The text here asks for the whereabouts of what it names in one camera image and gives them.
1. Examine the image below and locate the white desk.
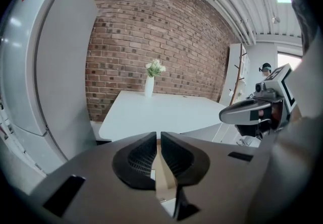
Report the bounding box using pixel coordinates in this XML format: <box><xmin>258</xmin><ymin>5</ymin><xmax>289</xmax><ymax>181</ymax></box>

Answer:
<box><xmin>98</xmin><ymin>89</ymin><xmax>228</xmax><ymax>142</ymax></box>

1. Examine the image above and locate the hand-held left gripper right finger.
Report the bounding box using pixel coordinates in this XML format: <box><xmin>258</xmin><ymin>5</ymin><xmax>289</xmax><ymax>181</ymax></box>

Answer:
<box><xmin>160</xmin><ymin>131</ymin><xmax>275</xmax><ymax>224</ymax></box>

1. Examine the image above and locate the white flower bouquet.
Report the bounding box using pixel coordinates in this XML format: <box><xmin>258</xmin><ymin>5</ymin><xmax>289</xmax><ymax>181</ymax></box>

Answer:
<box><xmin>145</xmin><ymin>59</ymin><xmax>167</xmax><ymax>78</ymax></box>

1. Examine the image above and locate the silver grey fridge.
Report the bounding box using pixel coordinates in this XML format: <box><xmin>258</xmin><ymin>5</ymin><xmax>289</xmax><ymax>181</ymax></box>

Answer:
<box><xmin>0</xmin><ymin>0</ymin><xmax>99</xmax><ymax>176</ymax></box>

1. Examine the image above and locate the window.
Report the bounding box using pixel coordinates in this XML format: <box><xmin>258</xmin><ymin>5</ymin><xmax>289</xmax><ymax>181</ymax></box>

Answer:
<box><xmin>277</xmin><ymin>51</ymin><xmax>303</xmax><ymax>74</ymax></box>

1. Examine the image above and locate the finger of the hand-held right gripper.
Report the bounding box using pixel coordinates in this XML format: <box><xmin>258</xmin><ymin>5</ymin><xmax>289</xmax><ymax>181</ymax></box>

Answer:
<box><xmin>218</xmin><ymin>98</ymin><xmax>273</xmax><ymax>126</ymax></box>

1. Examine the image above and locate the wooden coat rack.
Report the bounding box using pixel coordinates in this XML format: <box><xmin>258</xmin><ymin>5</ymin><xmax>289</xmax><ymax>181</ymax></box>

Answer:
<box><xmin>228</xmin><ymin>43</ymin><xmax>248</xmax><ymax>106</ymax></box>

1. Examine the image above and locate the wooden drawer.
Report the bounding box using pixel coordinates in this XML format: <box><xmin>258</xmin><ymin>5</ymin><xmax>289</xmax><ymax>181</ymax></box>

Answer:
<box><xmin>150</xmin><ymin>138</ymin><xmax>178</xmax><ymax>202</ymax></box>

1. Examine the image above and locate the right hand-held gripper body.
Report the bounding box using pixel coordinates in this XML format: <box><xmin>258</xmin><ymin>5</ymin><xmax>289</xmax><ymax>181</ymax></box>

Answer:
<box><xmin>235</xmin><ymin>64</ymin><xmax>298</xmax><ymax>141</ymax></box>

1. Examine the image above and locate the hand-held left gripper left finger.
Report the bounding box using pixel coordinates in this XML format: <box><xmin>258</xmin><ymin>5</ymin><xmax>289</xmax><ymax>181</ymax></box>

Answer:
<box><xmin>27</xmin><ymin>131</ymin><xmax>175</xmax><ymax>224</ymax></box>

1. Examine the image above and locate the white cabinet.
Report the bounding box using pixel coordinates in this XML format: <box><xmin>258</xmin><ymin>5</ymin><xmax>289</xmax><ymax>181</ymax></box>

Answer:
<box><xmin>222</xmin><ymin>43</ymin><xmax>251</xmax><ymax>108</ymax></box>

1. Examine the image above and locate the white vase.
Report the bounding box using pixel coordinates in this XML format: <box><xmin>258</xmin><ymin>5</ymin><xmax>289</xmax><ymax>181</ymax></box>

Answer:
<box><xmin>144</xmin><ymin>75</ymin><xmax>155</xmax><ymax>98</ymax></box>

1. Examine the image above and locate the white ceiling pipe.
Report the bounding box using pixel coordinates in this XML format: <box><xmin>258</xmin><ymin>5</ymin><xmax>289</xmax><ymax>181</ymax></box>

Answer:
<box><xmin>176</xmin><ymin>0</ymin><xmax>257</xmax><ymax>45</ymax></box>
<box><xmin>161</xmin><ymin>0</ymin><xmax>253</xmax><ymax>44</ymax></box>

